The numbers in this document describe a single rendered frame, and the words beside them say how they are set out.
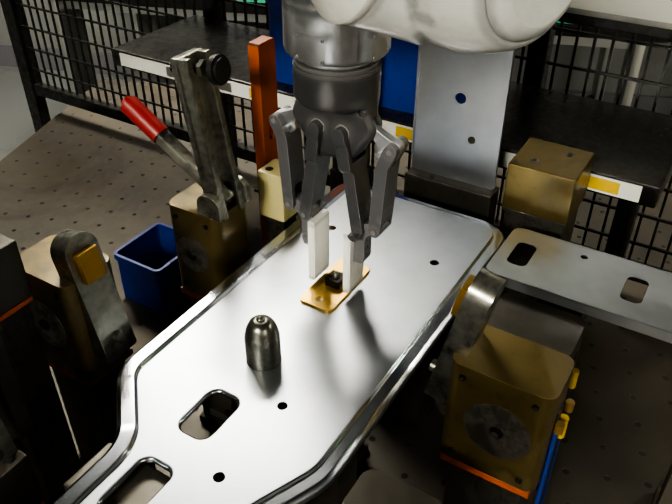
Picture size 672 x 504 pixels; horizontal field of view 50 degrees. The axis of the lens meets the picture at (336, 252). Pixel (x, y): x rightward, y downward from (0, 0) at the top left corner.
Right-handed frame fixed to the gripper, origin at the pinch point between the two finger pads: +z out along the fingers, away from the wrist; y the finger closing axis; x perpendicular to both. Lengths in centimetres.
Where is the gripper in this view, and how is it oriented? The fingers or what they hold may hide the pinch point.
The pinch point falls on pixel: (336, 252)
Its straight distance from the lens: 71.5
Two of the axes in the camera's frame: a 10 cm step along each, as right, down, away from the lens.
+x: 5.2, -4.9, 7.0
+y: 8.5, 3.1, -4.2
